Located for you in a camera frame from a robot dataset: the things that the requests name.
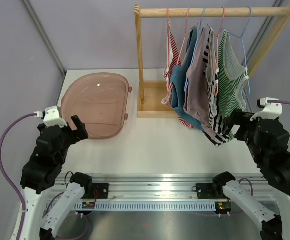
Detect black white striped tank top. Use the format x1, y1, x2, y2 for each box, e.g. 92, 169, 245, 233
203, 27, 231, 147

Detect green white striped tank top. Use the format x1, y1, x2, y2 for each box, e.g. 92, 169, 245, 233
217, 29, 250, 141

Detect mauve tank top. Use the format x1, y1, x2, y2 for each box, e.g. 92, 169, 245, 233
183, 28, 220, 147

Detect pink wire hanger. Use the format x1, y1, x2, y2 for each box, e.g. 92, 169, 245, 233
178, 7, 191, 91
165, 8, 172, 93
215, 6, 225, 96

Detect teal tank top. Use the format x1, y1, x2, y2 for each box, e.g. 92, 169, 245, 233
170, 26, 203, 131

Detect red white striped tank top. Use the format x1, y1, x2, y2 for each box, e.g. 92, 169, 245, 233
161, 20, 195, 129

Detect light blue wire hanger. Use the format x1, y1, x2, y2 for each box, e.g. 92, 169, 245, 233
184, 8, 206, 91

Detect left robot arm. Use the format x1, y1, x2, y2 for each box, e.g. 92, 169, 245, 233
16, 115, 93, 240

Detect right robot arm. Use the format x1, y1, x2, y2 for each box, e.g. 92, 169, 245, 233
211, 109, 290, 240

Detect pink plastic basin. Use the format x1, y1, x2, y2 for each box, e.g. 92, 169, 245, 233
60, 72, 132, 140

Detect wooden clothes rack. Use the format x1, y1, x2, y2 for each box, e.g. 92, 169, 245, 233
134, 3, 290, 119

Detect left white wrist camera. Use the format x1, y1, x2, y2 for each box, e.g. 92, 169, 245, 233
34, 106, 68, 128

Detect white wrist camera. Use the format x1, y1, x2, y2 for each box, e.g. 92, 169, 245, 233
250, 97, 282, 122
34, 106, 68, 128

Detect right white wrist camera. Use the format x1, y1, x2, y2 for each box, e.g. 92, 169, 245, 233
250, 97, 282, 122

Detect white slotted cable duct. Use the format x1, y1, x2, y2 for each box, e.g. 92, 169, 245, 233
74, 201, 216, 212

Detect rightmost blue wire hanger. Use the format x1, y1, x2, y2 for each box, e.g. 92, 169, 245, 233
229, 6, 252, 97

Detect aluminium mounting rail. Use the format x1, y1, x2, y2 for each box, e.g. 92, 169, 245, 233
50, 173, 276, 202

